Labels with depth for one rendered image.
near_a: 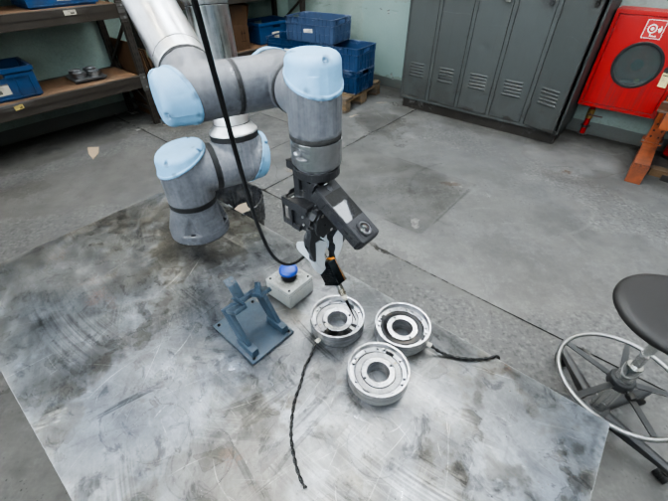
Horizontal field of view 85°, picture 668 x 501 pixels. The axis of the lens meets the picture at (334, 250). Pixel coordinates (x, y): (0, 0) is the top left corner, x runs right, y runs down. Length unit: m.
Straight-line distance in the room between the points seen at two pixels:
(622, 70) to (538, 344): 2.62
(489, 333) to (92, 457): 1.58
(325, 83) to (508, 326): 1.62
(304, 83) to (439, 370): 0.52
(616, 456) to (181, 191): 1.67
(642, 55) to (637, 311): 2.87
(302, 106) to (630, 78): 3.60
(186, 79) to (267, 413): 0.51
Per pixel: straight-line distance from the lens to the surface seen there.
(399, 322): 0.74
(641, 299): 1.35
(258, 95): 0.57
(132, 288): 0.93
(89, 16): 3.90
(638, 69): 3.95
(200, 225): 0.96
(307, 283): 0.78
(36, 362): 0.89
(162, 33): 0.62
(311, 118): 0.50
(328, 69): 0.49
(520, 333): 1.94
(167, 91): 0.54
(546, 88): 3.74
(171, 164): 0.90
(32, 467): 1.80
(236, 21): 4.68
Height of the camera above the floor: 1.39
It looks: 40 degrees down
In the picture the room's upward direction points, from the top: straight up
